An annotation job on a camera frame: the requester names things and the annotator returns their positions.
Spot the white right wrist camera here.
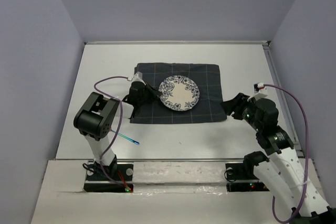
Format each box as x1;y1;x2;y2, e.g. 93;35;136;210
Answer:
247;82;268;101

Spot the blue floral ceramic plate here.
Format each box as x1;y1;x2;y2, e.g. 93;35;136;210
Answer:
159;75;200;112

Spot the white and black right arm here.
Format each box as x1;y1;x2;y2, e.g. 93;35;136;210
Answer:
220;93;335;223

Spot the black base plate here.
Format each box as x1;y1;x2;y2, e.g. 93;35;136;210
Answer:
82;162;134;193
224;163;269;193

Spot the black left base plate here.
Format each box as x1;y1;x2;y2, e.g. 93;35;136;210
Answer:
82;162;134;193

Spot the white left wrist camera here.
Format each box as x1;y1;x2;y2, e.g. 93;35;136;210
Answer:
127;71;144;83

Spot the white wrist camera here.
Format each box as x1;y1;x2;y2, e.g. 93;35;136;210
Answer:
127;71;144;83
247;82;268;101

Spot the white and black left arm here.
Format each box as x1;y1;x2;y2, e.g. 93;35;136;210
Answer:
73;81;162;179

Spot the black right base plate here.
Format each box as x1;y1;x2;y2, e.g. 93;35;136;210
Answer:
224;163;269;193

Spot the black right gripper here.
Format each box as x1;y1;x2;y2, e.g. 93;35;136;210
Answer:
218;92;261;131

